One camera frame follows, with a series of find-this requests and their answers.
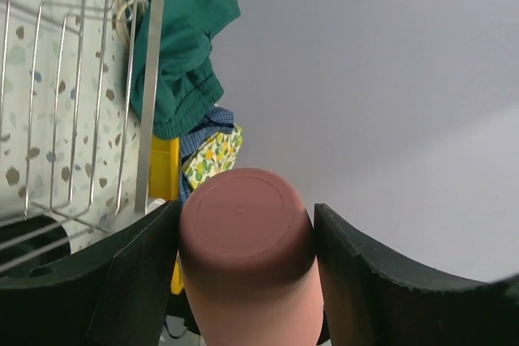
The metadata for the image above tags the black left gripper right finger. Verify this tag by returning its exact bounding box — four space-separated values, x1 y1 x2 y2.
314 203 518 345

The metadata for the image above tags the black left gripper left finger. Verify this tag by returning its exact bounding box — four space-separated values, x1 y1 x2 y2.
1 202 181 345

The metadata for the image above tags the pink plastic cup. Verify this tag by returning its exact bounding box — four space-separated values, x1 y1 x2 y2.
179 168 324 346

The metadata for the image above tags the metal wire dish rack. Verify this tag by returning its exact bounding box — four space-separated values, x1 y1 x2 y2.
1 0 161 268

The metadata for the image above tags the black plate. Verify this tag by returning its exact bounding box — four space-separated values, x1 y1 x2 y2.
1 215 71 279

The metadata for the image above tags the white speckled bowl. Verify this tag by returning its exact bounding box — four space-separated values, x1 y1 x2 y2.
145 199 166 214

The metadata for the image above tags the yellow plastic bin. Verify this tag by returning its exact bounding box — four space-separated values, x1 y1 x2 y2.
148 135 183 297

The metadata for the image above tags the lemon print cloth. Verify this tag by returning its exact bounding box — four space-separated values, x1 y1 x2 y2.
182 125 243 190

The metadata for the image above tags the blue checked cloth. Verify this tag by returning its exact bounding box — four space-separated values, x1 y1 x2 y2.
178 106 234 203

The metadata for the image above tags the teal green cloth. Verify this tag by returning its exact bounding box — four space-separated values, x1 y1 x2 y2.
123 0 242 140

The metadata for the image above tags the white cord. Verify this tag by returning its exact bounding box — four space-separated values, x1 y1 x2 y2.
111 0 151 45

